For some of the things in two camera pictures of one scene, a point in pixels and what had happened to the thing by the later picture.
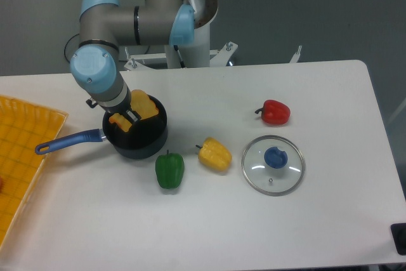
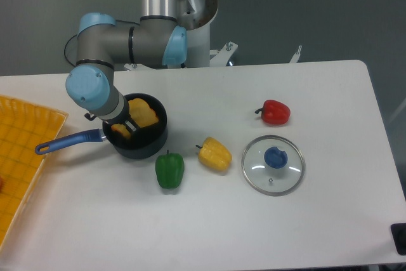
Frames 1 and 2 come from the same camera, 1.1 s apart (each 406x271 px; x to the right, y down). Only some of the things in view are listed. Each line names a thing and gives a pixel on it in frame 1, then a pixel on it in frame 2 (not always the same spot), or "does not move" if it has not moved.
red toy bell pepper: x=274 y=112 does not move
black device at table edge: x=398 y=231 does not move
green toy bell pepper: x=169 y=170 does not move
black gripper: x=131 y=115 -> x=124 y=118
